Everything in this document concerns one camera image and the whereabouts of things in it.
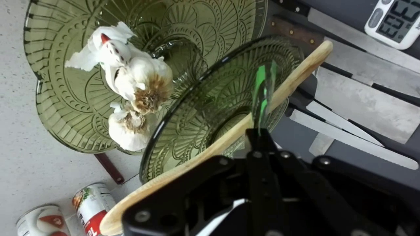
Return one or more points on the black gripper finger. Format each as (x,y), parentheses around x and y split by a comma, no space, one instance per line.
(265,208)

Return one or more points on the green black tea packet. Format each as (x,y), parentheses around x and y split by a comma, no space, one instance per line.
(262,92)

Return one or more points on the slim steel knife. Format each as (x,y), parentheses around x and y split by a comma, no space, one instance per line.
(325,122)

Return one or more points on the large steel cleaver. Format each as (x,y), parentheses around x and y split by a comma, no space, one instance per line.
(347,93)

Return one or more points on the lower garlic bulb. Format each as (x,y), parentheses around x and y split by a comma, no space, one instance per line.
(127,128)

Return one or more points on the garlic bulb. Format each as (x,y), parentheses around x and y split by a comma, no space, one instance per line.
(127,128)
(141,80)

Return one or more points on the upper garlic bulb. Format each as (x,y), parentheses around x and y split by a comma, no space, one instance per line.
(141,80)

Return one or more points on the wooden spoon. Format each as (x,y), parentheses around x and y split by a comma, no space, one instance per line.
(111,221)

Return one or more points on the long steel knife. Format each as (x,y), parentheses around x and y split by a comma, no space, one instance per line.
(346,18)

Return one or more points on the dark red stick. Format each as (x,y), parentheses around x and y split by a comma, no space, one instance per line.
(110,168)

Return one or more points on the red white can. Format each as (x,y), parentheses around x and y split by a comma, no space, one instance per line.
(92,203)
(42,220)

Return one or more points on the white digital timer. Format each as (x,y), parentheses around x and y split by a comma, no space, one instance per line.
(395,22)

